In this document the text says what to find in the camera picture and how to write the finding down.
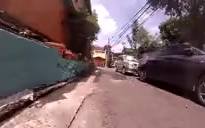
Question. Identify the pale concrete kerb strip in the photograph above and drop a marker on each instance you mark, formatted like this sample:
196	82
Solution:
13	103

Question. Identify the white car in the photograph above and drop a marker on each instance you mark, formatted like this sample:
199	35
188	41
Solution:
127	63

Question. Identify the trees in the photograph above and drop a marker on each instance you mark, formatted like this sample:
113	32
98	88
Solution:
183	23

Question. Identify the orange building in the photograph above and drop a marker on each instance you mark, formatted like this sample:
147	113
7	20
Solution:
40	20

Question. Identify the yellow building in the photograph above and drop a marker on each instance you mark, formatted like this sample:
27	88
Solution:
99	56

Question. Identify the dark blue car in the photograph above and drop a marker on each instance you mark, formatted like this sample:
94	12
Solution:
176	65

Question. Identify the utility pole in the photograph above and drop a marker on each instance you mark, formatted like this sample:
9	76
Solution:
108	53

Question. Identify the teal painted wall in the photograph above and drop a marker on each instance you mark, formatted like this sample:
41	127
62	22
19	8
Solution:
20	63

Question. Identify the grey asphalt road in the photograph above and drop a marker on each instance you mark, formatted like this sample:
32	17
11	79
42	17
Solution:
130	103

